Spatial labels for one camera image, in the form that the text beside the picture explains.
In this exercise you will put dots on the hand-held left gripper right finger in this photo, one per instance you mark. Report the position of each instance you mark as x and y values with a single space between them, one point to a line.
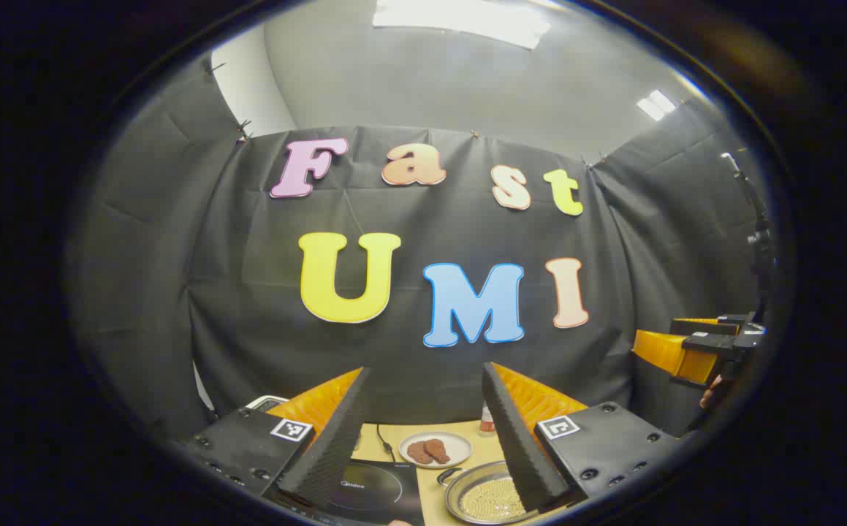
522 453

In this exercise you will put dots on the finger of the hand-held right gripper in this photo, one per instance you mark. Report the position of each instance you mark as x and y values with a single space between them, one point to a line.
675 354
715 321

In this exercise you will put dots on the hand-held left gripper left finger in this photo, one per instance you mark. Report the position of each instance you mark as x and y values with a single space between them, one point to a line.
335 446

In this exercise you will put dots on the heap of soybeans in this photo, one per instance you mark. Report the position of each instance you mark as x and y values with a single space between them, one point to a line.
489 500

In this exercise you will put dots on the black induction cooktop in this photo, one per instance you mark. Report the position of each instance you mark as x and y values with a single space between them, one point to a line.
375 489

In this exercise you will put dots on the stainless steel pot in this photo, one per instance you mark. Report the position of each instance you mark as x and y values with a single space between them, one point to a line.
467 488

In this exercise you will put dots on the clear plastic water bottle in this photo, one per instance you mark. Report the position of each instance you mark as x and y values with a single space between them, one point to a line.
487 422

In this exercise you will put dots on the white oval plate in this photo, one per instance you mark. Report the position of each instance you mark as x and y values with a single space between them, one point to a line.
460 447

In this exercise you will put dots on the white toaster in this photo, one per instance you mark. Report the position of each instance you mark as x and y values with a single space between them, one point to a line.
266 402

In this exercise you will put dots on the brown meat piece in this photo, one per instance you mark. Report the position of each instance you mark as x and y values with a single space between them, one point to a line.
439 449
419 453

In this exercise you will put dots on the ceiling light panel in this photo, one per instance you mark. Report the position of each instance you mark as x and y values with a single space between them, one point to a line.
657 104
460 22

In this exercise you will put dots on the black camera stand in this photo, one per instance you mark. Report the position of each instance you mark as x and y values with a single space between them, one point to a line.
761 241

